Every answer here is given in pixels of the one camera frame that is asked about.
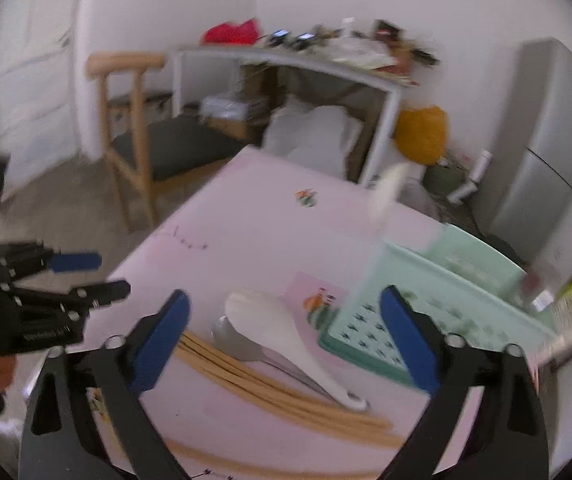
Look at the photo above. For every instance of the white door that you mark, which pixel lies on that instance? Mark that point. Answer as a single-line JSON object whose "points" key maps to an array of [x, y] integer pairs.
{"points": [[38, 118]]}

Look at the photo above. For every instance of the pink patterned tablecloth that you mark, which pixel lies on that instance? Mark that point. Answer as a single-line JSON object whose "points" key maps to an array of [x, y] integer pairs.
{"points": [[275, 227]]}

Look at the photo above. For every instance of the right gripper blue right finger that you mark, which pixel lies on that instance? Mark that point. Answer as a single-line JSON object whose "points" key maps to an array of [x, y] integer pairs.
{"points": [[507, 439]]}

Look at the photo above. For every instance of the white sack under table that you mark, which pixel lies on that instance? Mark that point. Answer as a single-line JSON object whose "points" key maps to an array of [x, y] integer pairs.
{"points": [[315, 137]]}

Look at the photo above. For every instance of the white side table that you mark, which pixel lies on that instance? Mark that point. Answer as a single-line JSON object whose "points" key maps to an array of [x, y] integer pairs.
{"points": [[370, 95]]}

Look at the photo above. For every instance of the wooden chair black seat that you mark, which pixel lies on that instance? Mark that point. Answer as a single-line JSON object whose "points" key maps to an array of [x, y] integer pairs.
{"points": [[154, 158]]}

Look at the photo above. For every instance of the orange plastic bag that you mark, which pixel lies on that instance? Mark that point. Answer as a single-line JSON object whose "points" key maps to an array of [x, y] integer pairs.
{"points": [[421, 134]]}

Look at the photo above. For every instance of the white plastic rice spoon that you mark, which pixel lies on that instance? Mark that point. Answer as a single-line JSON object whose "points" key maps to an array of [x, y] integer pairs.
{"points": [[265, 320]]}

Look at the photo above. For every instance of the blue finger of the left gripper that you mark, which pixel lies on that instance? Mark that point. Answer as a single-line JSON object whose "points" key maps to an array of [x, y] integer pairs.
{"points": [[74, 262], [98, 295]]}

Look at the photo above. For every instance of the mint green utensil caddy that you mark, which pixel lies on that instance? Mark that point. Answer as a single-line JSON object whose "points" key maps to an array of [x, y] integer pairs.
{"points": [[457, 281]]}

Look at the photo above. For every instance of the silver refrigerator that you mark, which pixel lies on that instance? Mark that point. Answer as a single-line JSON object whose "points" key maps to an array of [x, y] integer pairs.
{"points": [[528, 184]]}

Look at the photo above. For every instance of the stainless steel spoon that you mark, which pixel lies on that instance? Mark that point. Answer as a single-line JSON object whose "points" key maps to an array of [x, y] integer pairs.
{"points": [[239, 347]]}

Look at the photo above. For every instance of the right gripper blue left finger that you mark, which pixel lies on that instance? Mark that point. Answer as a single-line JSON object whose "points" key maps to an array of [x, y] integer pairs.
{"points": [[68, 444]]}

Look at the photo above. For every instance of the clutter on side table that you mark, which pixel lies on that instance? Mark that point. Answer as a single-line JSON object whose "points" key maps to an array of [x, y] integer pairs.
{"points": [[385, 51]]}

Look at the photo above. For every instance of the red plastic bag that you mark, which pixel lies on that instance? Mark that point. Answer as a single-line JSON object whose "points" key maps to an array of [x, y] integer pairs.
{"points": [[247, 33]]}

